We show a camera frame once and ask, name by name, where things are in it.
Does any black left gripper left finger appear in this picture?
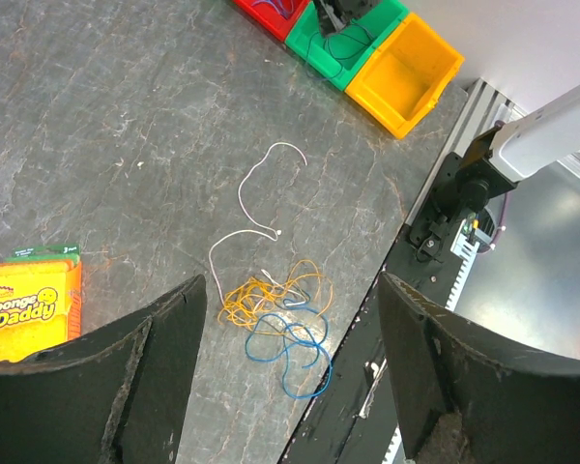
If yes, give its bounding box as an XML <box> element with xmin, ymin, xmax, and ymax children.
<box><xmin>0</xmin><ymin>275</ymin><xmax>207</xmax><ymax>463</ymax></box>

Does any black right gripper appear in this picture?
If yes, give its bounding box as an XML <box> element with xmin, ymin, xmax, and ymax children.
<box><xmin>312</xmin><ymin>0</ymin><xmax>380</xmax><ymax>37</ymax></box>

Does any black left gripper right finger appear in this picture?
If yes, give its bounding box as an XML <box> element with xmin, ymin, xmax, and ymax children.
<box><xmin>378</xmin><ymin>273</ymin><xmax>580</xmax><ymax>463</ymax></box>

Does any black cable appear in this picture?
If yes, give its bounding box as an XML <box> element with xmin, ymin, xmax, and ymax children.
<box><xmin>304</xmin><ymin>18</ymin><xmax>376</xmax><ymax>81</ymax></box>

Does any green storage bin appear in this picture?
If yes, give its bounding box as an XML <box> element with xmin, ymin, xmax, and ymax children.
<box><xmin>285</xmin><ymin>0</ymin><xmax>409</xmax><ymax>91</ymax></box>

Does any red storage bin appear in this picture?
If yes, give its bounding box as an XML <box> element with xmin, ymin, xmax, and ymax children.
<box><xmin>233</xmin><ymin>0</ymin><xmax>309</xmax><ymax>43</ymax></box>

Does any yellow storage bin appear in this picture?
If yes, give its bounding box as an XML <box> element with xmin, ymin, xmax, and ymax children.
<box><xmin>345</xmin><ymin>13</ymin><xmax>465</xmax><ymax>139</ymax></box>

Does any yellow cable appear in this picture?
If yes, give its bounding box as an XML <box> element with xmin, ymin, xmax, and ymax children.
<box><xmin>216</xmin><ymin>258</ymin><xmax>335</xmax><ymax>333</ymax></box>

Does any white cable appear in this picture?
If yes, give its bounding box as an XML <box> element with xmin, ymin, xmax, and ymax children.
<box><xmin>207</xmin><ymin>141</ymin><xmax>309</xmax><ymax>310</ymax></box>

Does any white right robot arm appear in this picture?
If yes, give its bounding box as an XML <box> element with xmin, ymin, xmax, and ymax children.
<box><xmin>315</xmin><ymin>1</ymin><xmax>580</xmax><ymax>264</ymax></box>

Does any orange yellow crayon box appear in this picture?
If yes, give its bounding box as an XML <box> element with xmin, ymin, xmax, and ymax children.
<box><xmin>0</xmin><ymin>244</ymin><xmax>82</xmax><ymax>363</ymax></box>

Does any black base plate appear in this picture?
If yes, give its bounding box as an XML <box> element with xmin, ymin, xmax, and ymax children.
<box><xmin>279</xmin><ymin>226</ymin><xmax>452</xmax><ymax>463</ymax></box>

